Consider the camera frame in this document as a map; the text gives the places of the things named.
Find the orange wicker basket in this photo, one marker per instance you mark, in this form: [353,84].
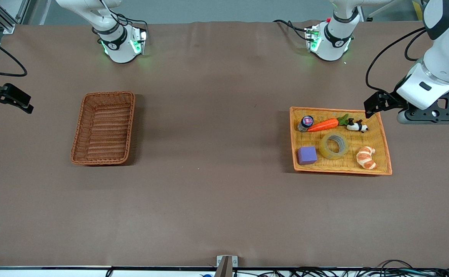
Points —
[339,164]

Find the right arm base connector plate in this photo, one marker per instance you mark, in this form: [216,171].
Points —
[139,40]

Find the brown wicker basket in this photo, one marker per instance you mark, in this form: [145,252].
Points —
[105,152]

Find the table edge trim strip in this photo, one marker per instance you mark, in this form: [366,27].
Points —
[55,267]

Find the left arm base connector plate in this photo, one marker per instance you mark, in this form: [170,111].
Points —
[312,38]

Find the black white panda toy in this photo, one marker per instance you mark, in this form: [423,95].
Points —
[357,126]

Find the orange toy carrot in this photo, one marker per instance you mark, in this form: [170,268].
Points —
[324,125]

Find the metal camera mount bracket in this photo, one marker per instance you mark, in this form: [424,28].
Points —
[226,265]

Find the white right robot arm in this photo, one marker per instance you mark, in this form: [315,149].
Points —
[118,50]

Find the grey metal strut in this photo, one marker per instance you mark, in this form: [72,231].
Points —
[380,9]

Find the toy croissant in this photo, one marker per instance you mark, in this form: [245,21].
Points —
[366,157]

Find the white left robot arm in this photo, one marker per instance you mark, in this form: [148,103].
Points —
[443,57]

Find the clear yellowish tape roll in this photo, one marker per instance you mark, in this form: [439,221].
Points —
[326,152]

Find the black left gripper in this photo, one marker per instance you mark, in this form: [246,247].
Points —
[390,100]

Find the slanted aluminium profile with bracket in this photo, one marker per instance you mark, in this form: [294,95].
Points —
[1,19]

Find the small jar blue lid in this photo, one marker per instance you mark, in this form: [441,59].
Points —
[306,122]

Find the purple cube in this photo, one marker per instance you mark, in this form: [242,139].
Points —
[307,156]

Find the brown table cover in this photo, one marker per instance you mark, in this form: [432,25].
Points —
[216,115]

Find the upright aluminium profile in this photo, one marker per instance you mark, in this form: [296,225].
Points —
[23,11]

